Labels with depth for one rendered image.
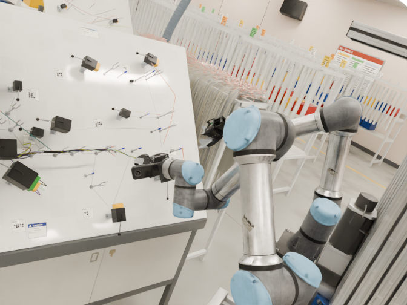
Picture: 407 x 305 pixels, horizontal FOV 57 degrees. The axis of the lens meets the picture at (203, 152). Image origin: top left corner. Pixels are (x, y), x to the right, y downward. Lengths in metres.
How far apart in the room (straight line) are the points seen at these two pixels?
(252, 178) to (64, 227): 0.96
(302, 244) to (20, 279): 1.17
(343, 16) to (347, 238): 9.58
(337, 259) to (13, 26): 1.56
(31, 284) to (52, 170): 0.50
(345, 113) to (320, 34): 9.40
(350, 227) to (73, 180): 1.13
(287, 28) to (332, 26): 1.31
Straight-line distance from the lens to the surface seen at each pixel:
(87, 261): 1.90
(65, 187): 1.72
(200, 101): 2.70
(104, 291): 2.13
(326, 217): 1.53
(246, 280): 0.99
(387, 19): 10.23
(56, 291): 1.96
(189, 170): 1.22
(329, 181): 1.64
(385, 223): 1.18
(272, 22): 11.71
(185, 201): 1.26
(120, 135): 1.89
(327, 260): 1.34
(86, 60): 1.82
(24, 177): 1.52
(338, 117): 1.46
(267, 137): 0.99
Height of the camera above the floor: 1.94
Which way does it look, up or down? 21 degrees down
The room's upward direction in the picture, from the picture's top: 20 degrees clockwise
